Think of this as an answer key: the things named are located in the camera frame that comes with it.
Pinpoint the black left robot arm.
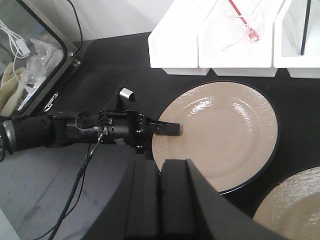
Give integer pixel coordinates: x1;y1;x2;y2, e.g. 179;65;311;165
0;110;182;161

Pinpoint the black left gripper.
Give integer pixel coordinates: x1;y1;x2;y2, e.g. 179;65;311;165
99;110;181;154

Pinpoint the black power cable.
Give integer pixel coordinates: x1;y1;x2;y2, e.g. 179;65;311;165
66;0;84;57

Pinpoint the right white storage bin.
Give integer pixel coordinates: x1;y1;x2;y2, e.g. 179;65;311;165
273;0;320;79

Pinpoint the middle white storage bin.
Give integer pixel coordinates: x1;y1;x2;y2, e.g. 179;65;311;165
198;0;284;77

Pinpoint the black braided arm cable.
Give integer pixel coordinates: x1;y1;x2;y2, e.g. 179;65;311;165
34;129;106;240

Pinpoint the steel glass-door chamber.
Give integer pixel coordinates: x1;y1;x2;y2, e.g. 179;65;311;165
0;0;82;118

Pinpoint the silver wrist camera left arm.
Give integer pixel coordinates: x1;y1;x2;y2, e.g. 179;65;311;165
116;87;136;111

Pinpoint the beige round plate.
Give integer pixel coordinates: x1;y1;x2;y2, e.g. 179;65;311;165
253;166;320;240
152;81;279;193

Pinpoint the white cable inside chamber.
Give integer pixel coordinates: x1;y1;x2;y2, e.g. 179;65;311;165
0;19;31;83

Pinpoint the left white storage bin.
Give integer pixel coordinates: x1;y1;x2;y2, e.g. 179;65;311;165
148;0;216;76

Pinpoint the white storage bin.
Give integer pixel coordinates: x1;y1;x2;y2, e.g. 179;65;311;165
148;0;216;76
198;0;284;77
273;0;320;79

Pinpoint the red white stirring rod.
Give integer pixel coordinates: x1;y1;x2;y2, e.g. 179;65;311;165
228;0;260;43

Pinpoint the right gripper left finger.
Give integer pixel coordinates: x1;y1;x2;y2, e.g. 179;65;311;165
125;160;160;240

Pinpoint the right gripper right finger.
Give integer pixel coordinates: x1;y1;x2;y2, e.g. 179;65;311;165
161;159;284;240

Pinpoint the glass beaker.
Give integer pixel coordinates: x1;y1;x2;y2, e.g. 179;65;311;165
220;0;265;53

